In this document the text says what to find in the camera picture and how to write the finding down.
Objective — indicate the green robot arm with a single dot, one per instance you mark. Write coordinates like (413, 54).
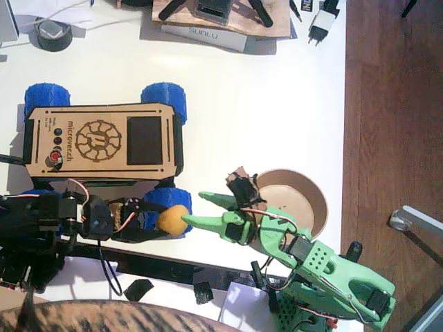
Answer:
(346, 273)

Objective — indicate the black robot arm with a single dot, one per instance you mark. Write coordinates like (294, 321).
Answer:
(52, 211)

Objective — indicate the round brown bowl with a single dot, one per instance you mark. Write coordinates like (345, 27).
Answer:
(304, 204)

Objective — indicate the small tan cardboard piece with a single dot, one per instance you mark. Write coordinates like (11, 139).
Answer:
(116, 216)

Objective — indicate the long black flat bar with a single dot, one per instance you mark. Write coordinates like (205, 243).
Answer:
(155, 268)

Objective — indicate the wooden rover with blue wheels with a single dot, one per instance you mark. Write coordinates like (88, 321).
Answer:
(104, 174)

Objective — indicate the black table clamp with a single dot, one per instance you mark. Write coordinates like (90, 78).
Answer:
(65, 256)
(257, 273)

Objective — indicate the black tape piece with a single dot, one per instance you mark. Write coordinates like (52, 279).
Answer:
(138, 290)

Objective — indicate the crumpled dark foil piece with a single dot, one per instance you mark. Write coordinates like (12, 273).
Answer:
(203, 294)

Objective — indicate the white paper sheet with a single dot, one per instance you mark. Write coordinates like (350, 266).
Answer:
(76, 15)
(242, 304)

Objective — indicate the striped brown fabric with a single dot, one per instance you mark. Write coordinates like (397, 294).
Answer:
(104, 316)

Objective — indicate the short black rod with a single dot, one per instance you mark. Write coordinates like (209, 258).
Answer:
(12, 159)

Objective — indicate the white Sunlu box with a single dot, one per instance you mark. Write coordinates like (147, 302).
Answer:
(228, 41)

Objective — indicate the black tape roll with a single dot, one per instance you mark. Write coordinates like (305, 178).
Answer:
(55, 45)

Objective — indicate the grey metal chair leg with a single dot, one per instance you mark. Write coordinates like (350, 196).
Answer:
(422, 216)

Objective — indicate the brown wooden board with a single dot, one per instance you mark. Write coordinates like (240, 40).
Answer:
(280, 20)

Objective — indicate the black tripod leg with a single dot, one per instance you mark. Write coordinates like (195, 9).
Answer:
(169, 10)
(262, 14)

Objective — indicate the white black power adapter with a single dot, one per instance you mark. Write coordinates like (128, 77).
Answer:
(323, 20)

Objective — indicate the small black sticker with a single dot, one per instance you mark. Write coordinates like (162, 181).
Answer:
(306, 5)

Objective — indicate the grey box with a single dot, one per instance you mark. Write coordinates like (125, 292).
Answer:
(7, 20)

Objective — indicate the black furniture leg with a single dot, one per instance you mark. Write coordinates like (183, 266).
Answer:
(409, 8)

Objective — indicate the cardboard mounted black camera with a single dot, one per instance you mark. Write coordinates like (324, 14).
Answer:
(244, 188)

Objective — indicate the grey metal frame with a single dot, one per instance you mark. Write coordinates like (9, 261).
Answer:
(432, 318)

